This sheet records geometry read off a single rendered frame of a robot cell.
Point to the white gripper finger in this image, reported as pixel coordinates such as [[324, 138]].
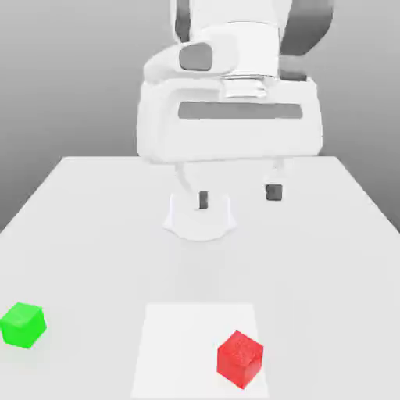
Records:
[[273, 192], [203, 200]]

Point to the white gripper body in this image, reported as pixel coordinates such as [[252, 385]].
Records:
[[231, 140]]

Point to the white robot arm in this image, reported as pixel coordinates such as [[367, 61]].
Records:
[[240, 43]]

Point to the small red cube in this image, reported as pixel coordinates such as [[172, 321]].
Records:
[[240, 359]]

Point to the small green cube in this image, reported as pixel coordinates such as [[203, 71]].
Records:
[[22, 325]]

